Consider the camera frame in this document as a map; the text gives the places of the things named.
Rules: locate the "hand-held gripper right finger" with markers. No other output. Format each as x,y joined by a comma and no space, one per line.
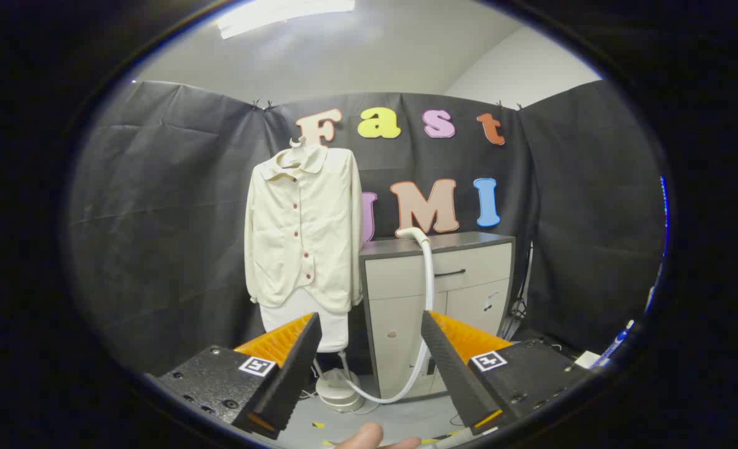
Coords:
453,368

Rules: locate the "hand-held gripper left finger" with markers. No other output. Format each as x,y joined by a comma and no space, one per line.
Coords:
294,374

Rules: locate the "cream button-up shirt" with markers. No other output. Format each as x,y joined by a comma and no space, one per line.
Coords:
325,237

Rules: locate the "white garment steamer base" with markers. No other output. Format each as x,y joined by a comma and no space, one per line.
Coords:
340,390

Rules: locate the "beige cabinet with grey top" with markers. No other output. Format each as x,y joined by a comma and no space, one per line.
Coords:
400,274

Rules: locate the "white plastic hanger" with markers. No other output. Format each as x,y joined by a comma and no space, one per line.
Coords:
295,144

